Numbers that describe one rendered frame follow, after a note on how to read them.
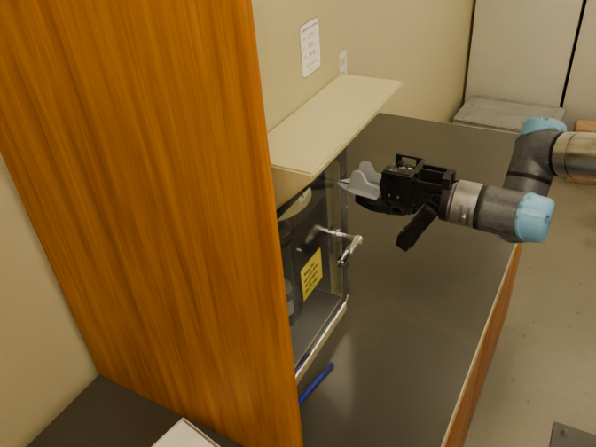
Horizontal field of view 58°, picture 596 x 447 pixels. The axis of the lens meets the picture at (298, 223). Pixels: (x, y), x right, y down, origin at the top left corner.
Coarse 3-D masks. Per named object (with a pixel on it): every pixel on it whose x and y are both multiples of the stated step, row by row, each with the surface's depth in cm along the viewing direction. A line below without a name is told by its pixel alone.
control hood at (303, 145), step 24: (336, 96) 85; (360, 96) 84; (384, 96) 84; (288, 120) 79; (312, 120) 78; (336, 120) 78; (360, 120) 77; (288, 144) 73; (312, 144) 72; (336, 144) 72; (288, 168) 68; (312, 168) 67; (288, 192) 70
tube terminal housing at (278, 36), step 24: (264, 0) 68; (288, 0) 73; (312, 0) 79; (336, 0) 85; (264, 24) 70; (288, 24) 75; (336, 24) 87; (264, 48) 71; (288, 48) 76; (336, 48) 89; (264, 72) 72; (288, 72) 78; (336, 72) 92; (264, 96) 74; (288, 96) 79; (312, 96) 86; (312, 360) 114
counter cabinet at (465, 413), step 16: (512, 272) 200; (512, 288) 224; (496, 304) 168; (496, 320) 185; (496, 336) 206; (480, 352) 158; (480, 368) 172; (480, 384) 190; (464, 400) 148; (464, 416) 161; (464, 432) 177
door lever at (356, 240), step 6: (336, 234) 106; (342, 234) 106; (348, 234) 106; (336, 240) 106; (354, 240) 104; (360, 240) 104; (348, 246) 103; (354, 246) 102; (348, 252) 101; (354, 252) 102; (342, 258) 100; (348, 258) 100; (342, 264) 99
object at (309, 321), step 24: (336, 168) 98; (312, 192) 92; (336, 192) 101; (288, 216) 86; (312, 216) 94; (336, 216) 104; (288, 240) 88; (312, 240) 96; (288, 264) 90; (336, 264) 110; (288, 288) 92; (336, 288) 113; (288, 312) 95; (312, 312) 105; (336, 312) 117; (312, 336) 108
